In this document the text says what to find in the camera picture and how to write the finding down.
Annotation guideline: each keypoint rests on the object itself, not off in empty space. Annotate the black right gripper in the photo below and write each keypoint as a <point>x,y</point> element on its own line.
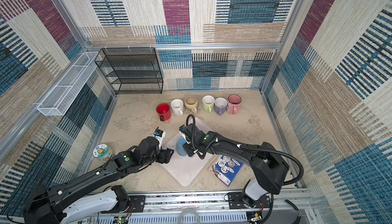
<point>189,151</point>

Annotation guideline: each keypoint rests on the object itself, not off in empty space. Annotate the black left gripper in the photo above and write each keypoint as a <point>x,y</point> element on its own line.
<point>163,159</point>

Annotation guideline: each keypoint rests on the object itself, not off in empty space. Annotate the light blue mug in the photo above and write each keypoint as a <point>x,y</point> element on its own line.
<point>179,147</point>

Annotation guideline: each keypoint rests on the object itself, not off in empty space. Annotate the beige speckled ceramic mug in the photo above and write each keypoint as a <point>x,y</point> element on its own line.
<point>191,104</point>

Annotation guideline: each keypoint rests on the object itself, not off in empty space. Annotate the white mug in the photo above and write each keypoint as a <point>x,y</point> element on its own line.
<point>177,107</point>

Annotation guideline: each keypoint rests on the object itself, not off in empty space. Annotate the light green mug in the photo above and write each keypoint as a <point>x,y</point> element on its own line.
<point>208,103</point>

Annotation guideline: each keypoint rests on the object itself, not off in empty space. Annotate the red mug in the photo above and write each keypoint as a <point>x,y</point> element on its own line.
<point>163,111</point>

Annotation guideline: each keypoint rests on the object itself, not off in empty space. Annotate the lavender purple mug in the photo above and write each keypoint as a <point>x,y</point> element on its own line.
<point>220,105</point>

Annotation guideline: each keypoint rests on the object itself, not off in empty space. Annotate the pink cartoon mug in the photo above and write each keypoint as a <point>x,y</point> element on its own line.
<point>234,103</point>

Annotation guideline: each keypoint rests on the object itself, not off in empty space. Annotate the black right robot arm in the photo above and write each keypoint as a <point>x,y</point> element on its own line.
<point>272,168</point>

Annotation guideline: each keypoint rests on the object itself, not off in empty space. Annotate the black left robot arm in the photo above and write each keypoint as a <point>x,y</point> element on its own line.
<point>73,200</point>

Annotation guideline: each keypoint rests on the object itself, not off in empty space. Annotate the blue snack package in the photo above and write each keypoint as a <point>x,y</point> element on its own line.
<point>226,169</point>

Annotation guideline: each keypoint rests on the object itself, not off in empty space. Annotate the green lidded round tin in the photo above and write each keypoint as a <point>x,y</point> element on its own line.
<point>102,152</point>

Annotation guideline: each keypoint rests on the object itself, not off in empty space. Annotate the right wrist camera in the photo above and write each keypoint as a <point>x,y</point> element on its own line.
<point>182,129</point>

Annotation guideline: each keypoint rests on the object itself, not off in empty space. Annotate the black wire mesh shelf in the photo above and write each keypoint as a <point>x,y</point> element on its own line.
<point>131,70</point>

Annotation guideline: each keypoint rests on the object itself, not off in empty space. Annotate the white wire mesh basket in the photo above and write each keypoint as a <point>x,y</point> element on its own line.
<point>64,93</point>

